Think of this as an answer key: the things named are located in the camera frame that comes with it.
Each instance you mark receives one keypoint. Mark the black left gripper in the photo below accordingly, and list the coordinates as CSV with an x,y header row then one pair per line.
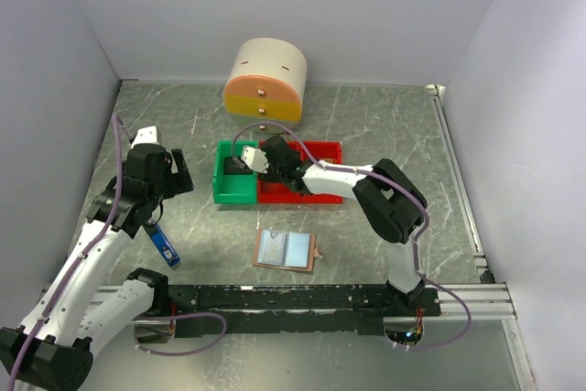
x,y
177,182

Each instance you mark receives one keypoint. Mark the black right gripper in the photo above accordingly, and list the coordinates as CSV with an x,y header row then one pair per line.
x,y
269,175

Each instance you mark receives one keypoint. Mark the tan leather card holder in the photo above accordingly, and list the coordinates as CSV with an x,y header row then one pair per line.
x,y
291,251

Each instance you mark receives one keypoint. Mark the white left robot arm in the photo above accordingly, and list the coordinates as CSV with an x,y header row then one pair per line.
x,y
55,344

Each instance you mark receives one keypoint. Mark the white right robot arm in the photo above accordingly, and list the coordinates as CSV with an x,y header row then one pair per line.
x,y
394,207

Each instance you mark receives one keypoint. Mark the black credit card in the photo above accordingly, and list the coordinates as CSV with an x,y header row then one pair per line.
x,y
231,168

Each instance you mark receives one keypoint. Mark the silver crest card in holder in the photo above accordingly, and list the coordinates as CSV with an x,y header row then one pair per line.
x,y
272,248

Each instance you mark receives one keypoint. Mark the middle red plastic bin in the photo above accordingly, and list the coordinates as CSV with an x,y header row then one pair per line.
x,y
275,193

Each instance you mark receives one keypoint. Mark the red plastic bin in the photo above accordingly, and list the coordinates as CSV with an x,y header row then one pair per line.
x,y
275,193
330,152

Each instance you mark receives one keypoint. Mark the right red plastic bin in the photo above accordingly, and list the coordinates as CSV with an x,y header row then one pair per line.
x,y
330,152

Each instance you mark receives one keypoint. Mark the green plastic bin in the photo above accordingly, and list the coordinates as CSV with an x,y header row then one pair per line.
x,y
231,189

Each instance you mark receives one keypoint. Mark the round cream drawer cabinet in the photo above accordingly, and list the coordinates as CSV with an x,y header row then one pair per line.
x,y
266,85

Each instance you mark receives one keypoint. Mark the blue black lighter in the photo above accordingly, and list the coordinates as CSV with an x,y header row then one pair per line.
x,y
159,239

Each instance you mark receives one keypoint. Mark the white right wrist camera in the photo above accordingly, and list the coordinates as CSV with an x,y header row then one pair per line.
x,y
255,159

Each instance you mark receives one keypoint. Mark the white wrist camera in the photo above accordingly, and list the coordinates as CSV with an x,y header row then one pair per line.
x,y
255,159
147,135

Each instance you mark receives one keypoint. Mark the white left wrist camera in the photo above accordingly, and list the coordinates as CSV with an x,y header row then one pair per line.
x,y
147,135

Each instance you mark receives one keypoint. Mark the aluminium frame rail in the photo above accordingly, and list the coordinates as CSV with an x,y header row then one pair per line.
x,y
476,301

